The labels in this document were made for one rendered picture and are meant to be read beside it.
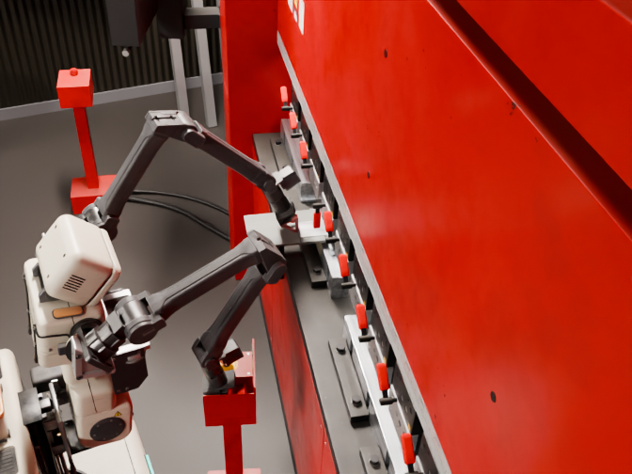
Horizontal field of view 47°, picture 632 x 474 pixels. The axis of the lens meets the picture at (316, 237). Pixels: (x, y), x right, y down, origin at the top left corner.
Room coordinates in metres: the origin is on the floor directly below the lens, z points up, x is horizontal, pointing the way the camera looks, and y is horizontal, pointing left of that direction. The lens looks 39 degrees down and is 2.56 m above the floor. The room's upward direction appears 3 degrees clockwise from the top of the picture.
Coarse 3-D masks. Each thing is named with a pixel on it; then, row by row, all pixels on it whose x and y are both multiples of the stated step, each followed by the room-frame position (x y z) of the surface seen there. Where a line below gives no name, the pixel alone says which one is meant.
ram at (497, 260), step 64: (320, 0) 2.08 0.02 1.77; (384, 0) 1.49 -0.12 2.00; (448, 0) 1.25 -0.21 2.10; (320, 64) 2.04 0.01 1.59; (384, 64) 1.45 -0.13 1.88; (448, 64) 1.12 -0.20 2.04; (512, 64) 1.01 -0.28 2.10; (320, 128) 2.00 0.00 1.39; (384, 128) 1.40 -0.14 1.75; (448, 128) 1.08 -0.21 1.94; (512, 128) 0.88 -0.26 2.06; (384, 192) 1.35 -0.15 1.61; (448, 192) 1.03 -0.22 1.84; (512, 192) 0.84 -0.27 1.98; (576, 192) 0.70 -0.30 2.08; (384, 256) 1.30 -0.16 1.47; (448, 256) 0.99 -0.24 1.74; (512, 256) 0.80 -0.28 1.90; (576, 256) 0.67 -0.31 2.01; (384, 320) 1.24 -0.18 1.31; (448, 320) 0.94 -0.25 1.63; (512, 320) 0.75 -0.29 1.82; (576, 320) 0.63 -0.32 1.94; (448, 384) 0.88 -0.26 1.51; (512, 384) 0.71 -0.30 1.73; (576, 384) 0.59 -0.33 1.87; (448, 448) 0.83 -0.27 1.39; (512, 448) 0.66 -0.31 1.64; (576, 448) 0.55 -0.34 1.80
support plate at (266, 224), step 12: (252, 216) 2.03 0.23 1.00; (264, 216) 2.04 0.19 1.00; (300, 216) 2.05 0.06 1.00; (312, 216) 2.05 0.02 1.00; (252, 228) 1.97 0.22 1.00; (264, 228) 1.97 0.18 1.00; (276, 228) 1.98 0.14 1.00; (276, 240) 1.91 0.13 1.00; (288, 240) 1.91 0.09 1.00; (312, 240) 1.92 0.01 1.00; (324, 240) 1.92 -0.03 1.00
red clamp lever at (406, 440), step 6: (402, 438) 0.94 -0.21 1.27; (408, 438) 0.94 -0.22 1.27; (402, 444) 0.93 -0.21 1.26; (408, 444) 0.93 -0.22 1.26; (408, 450) 0.92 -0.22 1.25; (408, 456) 0.91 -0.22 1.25; (414, 456) 0.91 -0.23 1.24; (408, 462) 0.90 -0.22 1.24; (414, 462) 0.90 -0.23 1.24; (408, 468) 0.89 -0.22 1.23
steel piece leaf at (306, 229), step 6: (300, 222) 2.01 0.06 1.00; (306, 222) 2.01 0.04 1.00; (312, 222) 2.02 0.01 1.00; (300, 228) 1.98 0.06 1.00; (306, 228) 1.98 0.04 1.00; (312, 228) 1.98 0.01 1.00; (324, 228) 1.99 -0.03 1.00; (300, 234) 1.94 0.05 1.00; (306, 234) 1.95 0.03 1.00; (312, 234) 1.95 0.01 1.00; (318, 234) 1.95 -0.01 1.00; (324, 234) 1.95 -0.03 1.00
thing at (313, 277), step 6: (300, 246) 2.01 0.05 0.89; (306, 246) 2.00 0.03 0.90; (312, 246) 2.00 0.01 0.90; (306, 252) 1.97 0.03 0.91; (312, 252) 1.97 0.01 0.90; (306, 258) 1.93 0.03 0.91; (312, 258) 1.94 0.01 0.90; (318, 258) 1.94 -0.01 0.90; (306, 264) 1.91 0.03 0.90; (312, 264) 1.90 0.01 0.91; (318, 264) 1.90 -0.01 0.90; (312, 270) 1.87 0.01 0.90; (312, 276) 1.84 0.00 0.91; (318, 276) 1.84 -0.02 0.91; (324, 276) 1.84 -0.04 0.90; (312, 282) 1.81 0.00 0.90; (318, 282) 1.82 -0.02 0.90; (324, 282) 1.82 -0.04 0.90
